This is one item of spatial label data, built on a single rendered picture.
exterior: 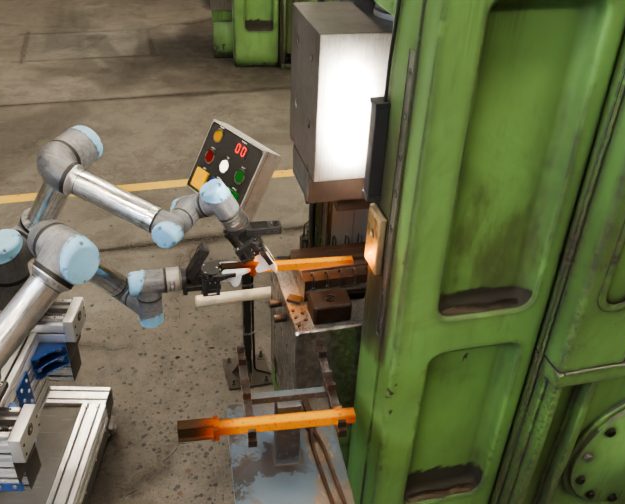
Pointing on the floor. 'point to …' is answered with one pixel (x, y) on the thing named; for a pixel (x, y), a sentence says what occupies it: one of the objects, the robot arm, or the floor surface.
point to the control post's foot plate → (248, 372)
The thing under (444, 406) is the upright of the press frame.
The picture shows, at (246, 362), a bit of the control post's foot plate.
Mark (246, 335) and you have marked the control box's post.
